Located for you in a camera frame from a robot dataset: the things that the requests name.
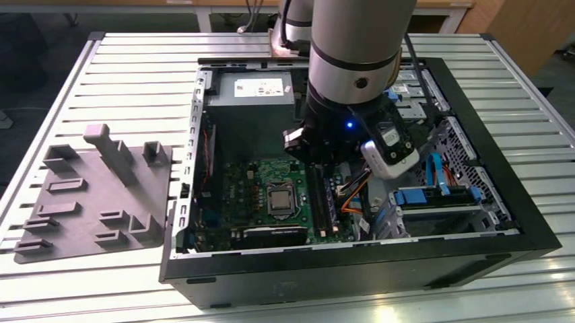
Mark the RAM stick with black chips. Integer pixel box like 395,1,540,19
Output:
321,168,338,233
306,164,328,237

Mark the grey power supply unit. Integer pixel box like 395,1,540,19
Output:
204,70,309,162

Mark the metal CPU socket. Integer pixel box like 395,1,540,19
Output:
264,181,301,221

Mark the silver CPU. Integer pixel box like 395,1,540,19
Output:
268,190,296,209

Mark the green Dell motherboard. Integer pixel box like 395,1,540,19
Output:
192,157,360,252

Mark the grey metal drive cage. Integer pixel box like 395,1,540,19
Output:
385,66,449,144

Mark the black case fan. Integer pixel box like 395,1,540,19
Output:
200,116,221,203

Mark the hard disk in blue carrier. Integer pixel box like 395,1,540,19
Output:
388,186,487,211

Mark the black Nvidia graphics card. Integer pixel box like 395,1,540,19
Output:
241,225,309,250

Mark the grey metal disk bay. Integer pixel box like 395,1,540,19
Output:
372,186,508,238

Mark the blue board connector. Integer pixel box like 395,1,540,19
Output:
201,211,221,231

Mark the black open PC case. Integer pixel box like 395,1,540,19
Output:
157,56,565,310

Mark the white desk with wooden top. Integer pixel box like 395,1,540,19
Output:
165,0,477,34

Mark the grey plastic parts rack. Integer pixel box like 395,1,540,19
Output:
12,122,174,265

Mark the wooden cabinet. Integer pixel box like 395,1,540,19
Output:
455,0,575,80

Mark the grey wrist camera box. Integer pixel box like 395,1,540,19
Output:
358,120,421,180

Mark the orange red data wire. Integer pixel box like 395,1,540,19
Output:
340,170,373,215

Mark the blue flat data wire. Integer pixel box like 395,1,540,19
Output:
424,153,452,196

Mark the red black twisted wire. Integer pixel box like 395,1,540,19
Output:
196,129,214,203

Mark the thick black cable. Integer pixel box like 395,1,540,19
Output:
401,32,439,135

